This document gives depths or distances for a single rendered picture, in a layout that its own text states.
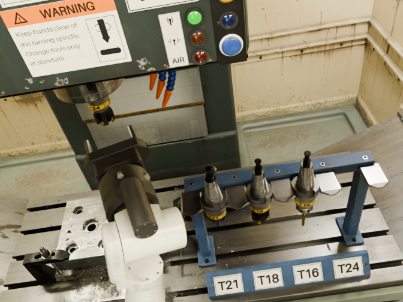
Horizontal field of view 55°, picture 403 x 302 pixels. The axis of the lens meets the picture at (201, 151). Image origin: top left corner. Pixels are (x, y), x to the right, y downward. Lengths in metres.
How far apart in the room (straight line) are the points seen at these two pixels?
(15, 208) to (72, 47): 1.36
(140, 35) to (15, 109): 1.55
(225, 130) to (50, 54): 1.08
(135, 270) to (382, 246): 0.81
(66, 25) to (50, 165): 1.65
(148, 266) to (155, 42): 0.36
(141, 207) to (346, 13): 1.49
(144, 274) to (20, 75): 0.37
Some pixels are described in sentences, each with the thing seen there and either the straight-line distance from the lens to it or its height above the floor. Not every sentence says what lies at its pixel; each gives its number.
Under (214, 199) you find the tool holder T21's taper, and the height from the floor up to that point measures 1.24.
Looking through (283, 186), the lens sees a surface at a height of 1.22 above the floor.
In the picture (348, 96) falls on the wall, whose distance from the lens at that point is 2.13.
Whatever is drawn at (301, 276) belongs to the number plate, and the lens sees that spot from 1.15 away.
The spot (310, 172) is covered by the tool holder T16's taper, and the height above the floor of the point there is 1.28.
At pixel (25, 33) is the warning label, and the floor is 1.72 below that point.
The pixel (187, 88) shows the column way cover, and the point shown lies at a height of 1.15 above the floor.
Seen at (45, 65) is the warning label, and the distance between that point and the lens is 0.64.
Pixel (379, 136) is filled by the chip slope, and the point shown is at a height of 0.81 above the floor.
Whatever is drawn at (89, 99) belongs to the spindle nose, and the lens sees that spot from 0.82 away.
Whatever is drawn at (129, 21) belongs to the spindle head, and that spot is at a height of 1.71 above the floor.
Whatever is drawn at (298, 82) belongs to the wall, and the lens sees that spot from 1.99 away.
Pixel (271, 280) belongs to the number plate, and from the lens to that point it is 1.14.
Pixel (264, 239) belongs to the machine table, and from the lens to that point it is 1.24.
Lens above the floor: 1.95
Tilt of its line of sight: 44 degrees down
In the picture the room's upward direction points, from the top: 11 degrees counter-clockwise
